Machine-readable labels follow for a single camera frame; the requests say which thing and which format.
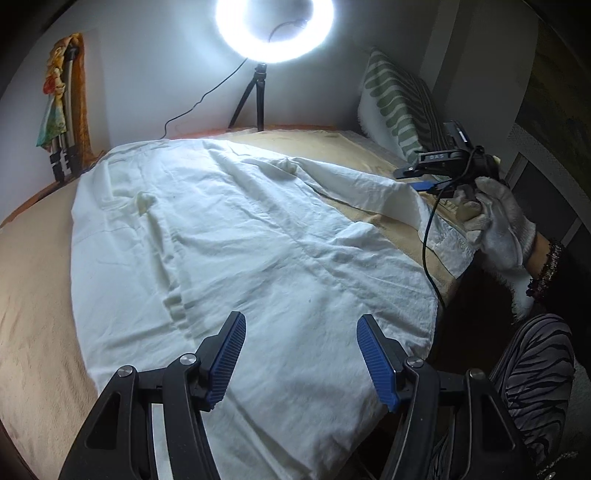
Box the person's right forearm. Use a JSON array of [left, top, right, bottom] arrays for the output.
[[501, 231, 591, 324]]

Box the ring light cable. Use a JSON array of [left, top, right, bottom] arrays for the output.
[[161, 18, 311, 139]]

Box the multicoloured floral scarf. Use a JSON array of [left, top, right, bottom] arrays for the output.
[[36, 39, 72, 151]]

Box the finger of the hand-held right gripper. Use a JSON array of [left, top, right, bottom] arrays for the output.
[[393, 161, 445, 181], [410, 181, 455, 197]]

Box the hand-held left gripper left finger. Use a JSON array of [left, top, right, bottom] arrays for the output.
[[59, 311, 247, 480]]

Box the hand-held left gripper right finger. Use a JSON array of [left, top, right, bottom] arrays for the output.
[[356, 315, 539, 480]]

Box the person's leg in striped pants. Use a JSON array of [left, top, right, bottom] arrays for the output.
[[425, 314, 576, 480]]

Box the white shirt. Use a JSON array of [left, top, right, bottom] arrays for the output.
[[69, 138, 476, 480]]

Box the orange cloth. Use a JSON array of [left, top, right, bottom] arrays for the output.
[[69, 32, 94, 155]]

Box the beige blanket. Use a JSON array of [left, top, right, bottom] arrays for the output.
[[0, 128, 462, 446]]

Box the green white striped pillow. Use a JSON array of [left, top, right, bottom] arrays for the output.
[[358, 47, 451, 162]]

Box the small black tripod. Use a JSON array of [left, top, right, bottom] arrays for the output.
[[228, 62, 269, 132]]

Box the beaded bracelet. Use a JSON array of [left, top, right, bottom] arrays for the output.
[[525, 239, 565, 302]]

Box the person's right hand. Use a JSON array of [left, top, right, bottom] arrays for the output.
[[454, 176, 537, 278]]

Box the folded metal stand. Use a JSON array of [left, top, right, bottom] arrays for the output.
[[48, 48, 81, 182]]

